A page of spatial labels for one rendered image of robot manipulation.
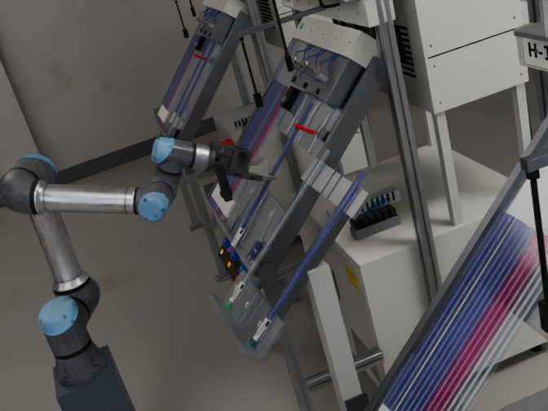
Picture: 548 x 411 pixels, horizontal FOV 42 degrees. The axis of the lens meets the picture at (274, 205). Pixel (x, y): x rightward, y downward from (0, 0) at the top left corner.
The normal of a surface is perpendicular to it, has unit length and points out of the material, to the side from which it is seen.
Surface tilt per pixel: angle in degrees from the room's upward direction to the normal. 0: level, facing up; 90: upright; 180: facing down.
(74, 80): 90
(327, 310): 90
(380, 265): 90
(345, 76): 90
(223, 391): 0
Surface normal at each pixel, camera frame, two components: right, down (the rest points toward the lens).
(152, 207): -0.06, 0.43
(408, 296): 0.29, 0.32
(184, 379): -0.25, -0.88
